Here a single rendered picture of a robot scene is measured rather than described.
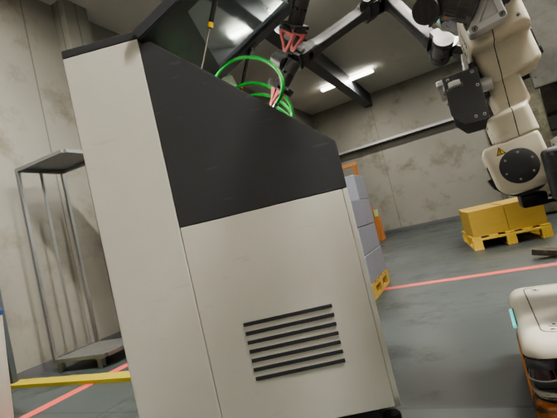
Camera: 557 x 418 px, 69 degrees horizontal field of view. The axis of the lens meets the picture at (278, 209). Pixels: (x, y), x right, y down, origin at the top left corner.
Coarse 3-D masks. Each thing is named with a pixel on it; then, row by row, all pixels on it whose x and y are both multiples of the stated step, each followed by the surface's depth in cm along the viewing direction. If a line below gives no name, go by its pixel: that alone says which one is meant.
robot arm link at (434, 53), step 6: (456, 36) 152; (456, 42) 151; (432, 48) 154; (450, 48) 151; (432, 54) 156; (438, 54) 153; (444, 54) 152; (450, 54) 155; (438, 60) 155; (444, 60) 155
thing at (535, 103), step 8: (528, 80) 640; (528, 88) 635; (536, 96) 623; (488, 104) 653; (536, 104) 619; (536, 112) 615; (544, 112) 610; (536, 120) 616; (544, 120) 611; (544, 128) 612; (488, 136) 661; (544, 136) 614; (552, 136) 610; (552, 208) 619
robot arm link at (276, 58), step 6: (300, 48) 164; (276, 54) 169; (282, 54) 169; (288, 54) 168; (294, 54) 165; (300, 54) 164; (270, 60) 170; (276, 60) 168; (282, 60) 167; (300, 60) 167; (300, 66) 170
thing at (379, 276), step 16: (352, 176) 357; (352, 192) 358; (352, 208) 323; (368, 208) 373; (368, 224) 363; (368, 240) 345; (368, 256) 329; (368, 272) 321; (384, 272) 366; (384, 288) 352
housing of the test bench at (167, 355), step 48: (96, 48) 142; (96, 96) 141; (144, 96) 140; (96, 144) 140; (144, 144) 139; (96, 192) 140; (144, 192) 138; (144, 240) 138; (144, 288) 137; (192, 288) 136; (144, 336) 136; (192, 336) 135; (144, 384) 136; (192, 384) 135
